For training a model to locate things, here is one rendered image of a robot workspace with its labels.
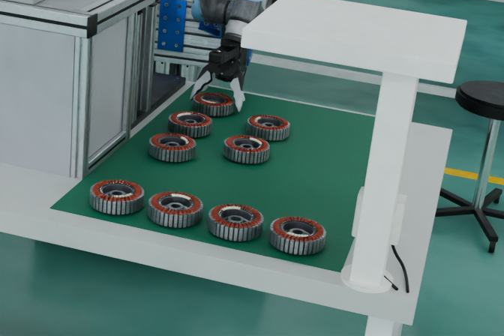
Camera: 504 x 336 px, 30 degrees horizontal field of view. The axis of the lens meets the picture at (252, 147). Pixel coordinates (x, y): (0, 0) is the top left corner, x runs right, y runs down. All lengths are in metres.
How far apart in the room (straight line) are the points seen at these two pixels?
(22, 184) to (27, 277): 1.17
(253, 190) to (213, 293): 1.10
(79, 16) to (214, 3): 0.81
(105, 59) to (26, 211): 0.40
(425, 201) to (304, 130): 0.47
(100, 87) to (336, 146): 0.65
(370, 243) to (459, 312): 1.58
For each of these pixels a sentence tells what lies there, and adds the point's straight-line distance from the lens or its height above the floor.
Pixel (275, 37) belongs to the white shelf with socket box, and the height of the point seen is 1.20.
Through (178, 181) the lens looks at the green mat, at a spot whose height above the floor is 0.75.
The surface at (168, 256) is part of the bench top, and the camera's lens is 1.85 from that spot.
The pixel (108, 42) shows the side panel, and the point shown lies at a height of 1.03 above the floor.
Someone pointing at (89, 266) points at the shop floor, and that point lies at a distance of 3.29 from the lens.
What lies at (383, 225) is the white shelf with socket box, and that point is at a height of 0.88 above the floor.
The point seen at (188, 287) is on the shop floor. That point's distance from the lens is 3.19.
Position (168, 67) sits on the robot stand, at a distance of 3.36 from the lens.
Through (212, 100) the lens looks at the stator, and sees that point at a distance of 2.58.
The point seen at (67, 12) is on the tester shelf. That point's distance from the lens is 2.02.
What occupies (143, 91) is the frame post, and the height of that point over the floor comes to 0.82.
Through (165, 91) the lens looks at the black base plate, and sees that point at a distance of 2.64.
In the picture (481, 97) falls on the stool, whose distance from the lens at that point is 3.70.
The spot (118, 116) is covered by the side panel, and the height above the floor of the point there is 0.82.
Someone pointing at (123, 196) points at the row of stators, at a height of 0.79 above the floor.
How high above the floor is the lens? 1.62
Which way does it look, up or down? 22 degrees down
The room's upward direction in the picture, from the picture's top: 6 degrees clockwise
